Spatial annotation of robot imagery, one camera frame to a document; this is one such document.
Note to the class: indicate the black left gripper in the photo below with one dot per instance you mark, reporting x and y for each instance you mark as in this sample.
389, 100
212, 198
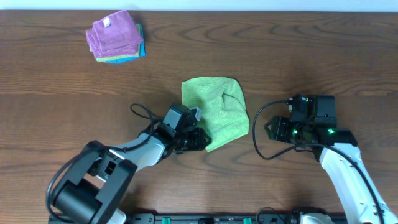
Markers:
199, 136

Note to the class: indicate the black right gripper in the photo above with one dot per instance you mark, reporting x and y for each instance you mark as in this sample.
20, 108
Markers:
277, 128

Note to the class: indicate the green microfiber cloth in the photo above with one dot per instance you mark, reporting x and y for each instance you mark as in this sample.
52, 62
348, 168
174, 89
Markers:
224, 117

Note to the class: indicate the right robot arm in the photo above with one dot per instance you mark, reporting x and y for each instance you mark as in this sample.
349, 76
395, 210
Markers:
338, 153

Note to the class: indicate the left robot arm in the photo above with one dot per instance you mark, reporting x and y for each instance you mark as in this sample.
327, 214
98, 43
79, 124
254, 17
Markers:
90, 187

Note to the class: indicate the blue folded cloth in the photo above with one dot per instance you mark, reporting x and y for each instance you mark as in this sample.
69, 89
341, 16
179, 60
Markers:
141, 46

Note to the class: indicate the light green folded cloth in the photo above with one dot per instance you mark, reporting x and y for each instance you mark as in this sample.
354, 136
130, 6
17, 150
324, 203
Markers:
92, 38

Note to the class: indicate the purple folded cloth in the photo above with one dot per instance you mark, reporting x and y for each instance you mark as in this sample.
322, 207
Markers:
118, 16

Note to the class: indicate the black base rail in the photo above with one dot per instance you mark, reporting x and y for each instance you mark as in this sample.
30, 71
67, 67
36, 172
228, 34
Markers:
148, 218

